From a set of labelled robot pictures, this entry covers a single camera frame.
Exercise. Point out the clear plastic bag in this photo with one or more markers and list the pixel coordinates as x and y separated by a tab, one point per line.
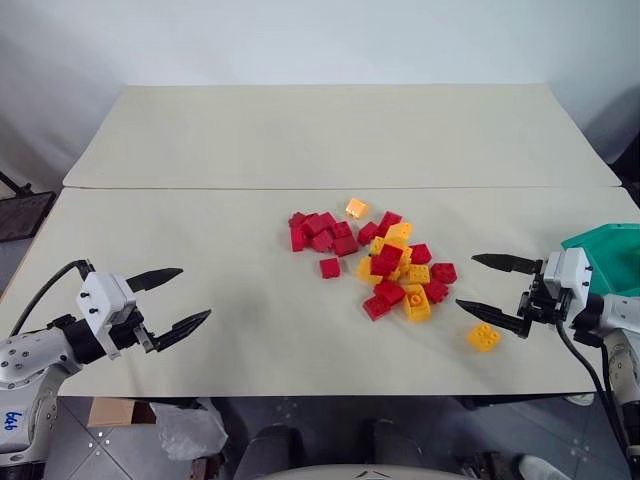
187	430

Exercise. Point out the red toy block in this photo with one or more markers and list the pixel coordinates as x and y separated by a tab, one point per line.
367	233
390	292
435	291
390	220
376	308
298	240
387	259
420	253
297	218
444	273
345	246
342	229
320	223
322	241
330	268

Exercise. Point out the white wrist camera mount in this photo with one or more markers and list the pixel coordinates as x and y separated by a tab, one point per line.
567	272
102	297

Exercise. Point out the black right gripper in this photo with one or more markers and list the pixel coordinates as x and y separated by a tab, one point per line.
542	305

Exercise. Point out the black stand leg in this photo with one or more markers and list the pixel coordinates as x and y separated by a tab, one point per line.
12	182

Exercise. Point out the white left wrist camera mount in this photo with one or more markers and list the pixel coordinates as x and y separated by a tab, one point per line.
102	297

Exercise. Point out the dark rounded shape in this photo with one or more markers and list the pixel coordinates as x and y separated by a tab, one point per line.
275	447

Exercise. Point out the lone yellow brick top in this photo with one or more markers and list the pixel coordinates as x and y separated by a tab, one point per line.
356	207

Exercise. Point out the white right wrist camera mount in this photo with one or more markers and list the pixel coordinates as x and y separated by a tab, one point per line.
567	272

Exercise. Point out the brown cardboard box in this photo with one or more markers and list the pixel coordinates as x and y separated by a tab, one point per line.
112	412

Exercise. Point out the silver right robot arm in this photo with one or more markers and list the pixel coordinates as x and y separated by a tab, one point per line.
622	312

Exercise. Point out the green plastic bin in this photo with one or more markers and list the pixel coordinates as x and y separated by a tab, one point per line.
615	245

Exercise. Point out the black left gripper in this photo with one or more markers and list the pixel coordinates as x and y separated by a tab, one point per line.
127	335

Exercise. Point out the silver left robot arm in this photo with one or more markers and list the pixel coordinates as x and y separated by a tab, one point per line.
25	357

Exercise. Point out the beige table cover sheet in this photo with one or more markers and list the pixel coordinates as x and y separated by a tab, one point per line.
330	135
240	350

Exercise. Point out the black mesh panel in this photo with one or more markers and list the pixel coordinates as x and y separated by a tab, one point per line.
22	217

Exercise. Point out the yellow toy block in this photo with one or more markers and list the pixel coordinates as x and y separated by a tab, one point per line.
483	337
406	255
416	306
419	274
398	276
400	232
377	246
366	274

